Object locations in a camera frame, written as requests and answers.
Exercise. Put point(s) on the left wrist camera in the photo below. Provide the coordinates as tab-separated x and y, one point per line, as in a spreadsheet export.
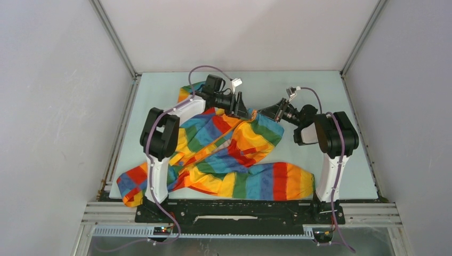
235	83

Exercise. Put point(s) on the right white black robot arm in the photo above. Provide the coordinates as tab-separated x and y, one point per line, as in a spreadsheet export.
333	133

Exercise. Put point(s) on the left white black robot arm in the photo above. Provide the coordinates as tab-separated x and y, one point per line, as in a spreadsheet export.
161	129

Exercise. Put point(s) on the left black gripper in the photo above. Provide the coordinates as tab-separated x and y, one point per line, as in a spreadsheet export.
242	112

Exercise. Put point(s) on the rainbow striped jacket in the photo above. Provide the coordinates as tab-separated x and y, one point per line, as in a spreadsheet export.
223	156

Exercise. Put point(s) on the white cable duct strip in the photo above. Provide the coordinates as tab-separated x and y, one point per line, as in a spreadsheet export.
158	232

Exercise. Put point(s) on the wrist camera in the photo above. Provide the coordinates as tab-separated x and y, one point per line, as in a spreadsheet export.
235	83
291	91

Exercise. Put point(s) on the left aluminium corner post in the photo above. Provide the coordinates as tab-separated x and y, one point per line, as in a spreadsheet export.
114	37

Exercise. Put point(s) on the aluminium front frame rail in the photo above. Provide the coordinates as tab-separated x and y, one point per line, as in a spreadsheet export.
356	214

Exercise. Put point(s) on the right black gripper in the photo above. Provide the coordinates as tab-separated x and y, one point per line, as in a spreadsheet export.
276	112

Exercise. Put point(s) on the aluminium corner post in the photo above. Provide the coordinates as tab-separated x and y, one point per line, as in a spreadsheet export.
114	37
378	9

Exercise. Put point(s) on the right aluminium corner post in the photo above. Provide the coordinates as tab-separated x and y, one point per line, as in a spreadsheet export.
378	9

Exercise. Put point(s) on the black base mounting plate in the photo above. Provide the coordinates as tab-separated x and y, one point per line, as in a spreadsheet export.
236	216

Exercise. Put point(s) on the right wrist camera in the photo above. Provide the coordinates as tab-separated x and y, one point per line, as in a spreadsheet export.
291	91

